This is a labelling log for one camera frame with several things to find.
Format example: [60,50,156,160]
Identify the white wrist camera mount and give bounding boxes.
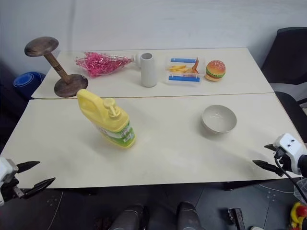
[0,156,19,207]
[273,133,307,175]

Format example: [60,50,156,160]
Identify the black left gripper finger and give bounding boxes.
[16,161,41,174]
[21,177,57,200]

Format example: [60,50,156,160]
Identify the black office chair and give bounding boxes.
[260,26,307,144]

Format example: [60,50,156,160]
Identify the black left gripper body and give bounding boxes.
[0,177,25,202]

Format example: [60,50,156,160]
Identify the dark rounded shape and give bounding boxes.
[109,203,145,230]
[177,201,205,230]

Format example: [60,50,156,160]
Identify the black and brown bracket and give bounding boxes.
[227,207,246,230]

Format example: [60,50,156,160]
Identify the yellow and red toy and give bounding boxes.
[289,201,307,229]

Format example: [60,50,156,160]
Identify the pink flower bouquet in wrap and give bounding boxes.
[75,51,135,78]

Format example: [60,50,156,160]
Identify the blue round cushion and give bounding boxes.
[12,71,47,97]

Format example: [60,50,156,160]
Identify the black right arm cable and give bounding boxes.
[274,148,307,205]

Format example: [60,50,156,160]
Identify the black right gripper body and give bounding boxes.
[274,147,295,173]

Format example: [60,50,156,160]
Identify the toy hamburger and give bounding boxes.
[204,59,226,83]

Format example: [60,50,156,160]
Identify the yellow detergent bottle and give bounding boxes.
[76,88,137,150]

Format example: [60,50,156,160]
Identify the clear plastic box blue clips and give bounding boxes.
[164,56,207,85]

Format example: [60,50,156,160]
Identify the grey ceramic bowl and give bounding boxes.
[201,104,238,135]

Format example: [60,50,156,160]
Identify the dark wooden hat stand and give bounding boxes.
[24,36,89,98]

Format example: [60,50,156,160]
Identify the white cylindrical vase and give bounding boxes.
[140,52,157,88]

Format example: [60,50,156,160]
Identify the white floor cable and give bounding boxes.
[260,183,296,194]

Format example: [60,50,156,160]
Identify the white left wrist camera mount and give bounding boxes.
[0,156,19,207]

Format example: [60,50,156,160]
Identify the toy french fries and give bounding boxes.
[167,57,200,74]

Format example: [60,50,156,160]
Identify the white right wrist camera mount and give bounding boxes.
[273,133,307,175]

